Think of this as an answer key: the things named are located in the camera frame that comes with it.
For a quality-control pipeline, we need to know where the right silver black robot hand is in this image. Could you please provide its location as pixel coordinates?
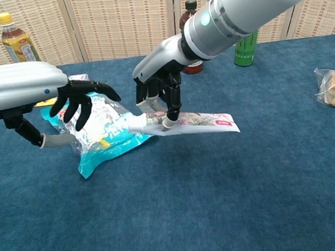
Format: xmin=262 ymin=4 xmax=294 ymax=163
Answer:
xmin=128 ymin=33 xmax=200 ymax=135

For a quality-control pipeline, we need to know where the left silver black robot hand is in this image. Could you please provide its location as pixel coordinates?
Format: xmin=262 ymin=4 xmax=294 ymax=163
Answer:
xmin=0 ymin=51 xmax=127 ymax=154

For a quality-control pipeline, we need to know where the white floral toothpaste tube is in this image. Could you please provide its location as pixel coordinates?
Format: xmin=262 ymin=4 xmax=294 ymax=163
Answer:
xmin=126 ymin=101 xmax=241 ymax=146

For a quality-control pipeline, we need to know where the yellow razor blister pack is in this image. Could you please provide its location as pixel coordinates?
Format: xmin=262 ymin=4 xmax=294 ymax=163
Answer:
xmin=32 ymin=96 xmax=60 ymax=108

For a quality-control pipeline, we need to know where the yellow-capped tea bottle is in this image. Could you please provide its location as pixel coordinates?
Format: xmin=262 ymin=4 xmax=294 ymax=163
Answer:
xmin=0 ymin=9 xmax=41 ymax=66

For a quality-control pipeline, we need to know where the dark glass drink bottle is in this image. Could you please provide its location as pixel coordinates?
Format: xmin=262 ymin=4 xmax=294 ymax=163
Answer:
xmin=173 ymin=0 xmax=206 ymax=76

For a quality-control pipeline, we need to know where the small purple clear box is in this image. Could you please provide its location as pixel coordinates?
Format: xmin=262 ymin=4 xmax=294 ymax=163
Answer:
xmin=67 ymin=73 xmax=90 ymax=83

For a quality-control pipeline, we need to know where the green energy drink can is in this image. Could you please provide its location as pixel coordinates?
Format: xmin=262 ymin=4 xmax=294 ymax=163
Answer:
xmin=230 ymin=29 xmax=263 ymax=68

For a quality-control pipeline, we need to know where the teal clear plastic bag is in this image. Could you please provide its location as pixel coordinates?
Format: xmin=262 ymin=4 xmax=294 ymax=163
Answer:
xmin=38 ymin=85 xmax=158 ymax=184

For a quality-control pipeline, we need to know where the blue felt table cloth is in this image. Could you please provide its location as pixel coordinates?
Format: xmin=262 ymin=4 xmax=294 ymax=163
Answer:
xmin=0 ymin=33 xmax=335 ymax=251

